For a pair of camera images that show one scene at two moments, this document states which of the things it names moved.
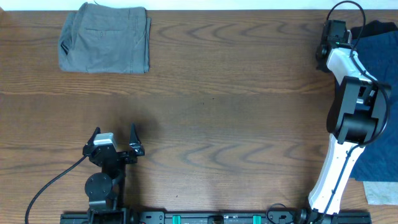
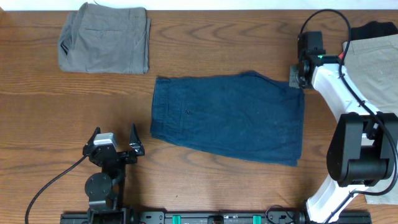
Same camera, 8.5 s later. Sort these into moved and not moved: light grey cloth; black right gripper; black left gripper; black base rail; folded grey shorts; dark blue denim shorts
Moved: black right gripper; dark blue denim shorts
Not moved: black base rail; light grey cloth; black left gripper; folded grey shorts
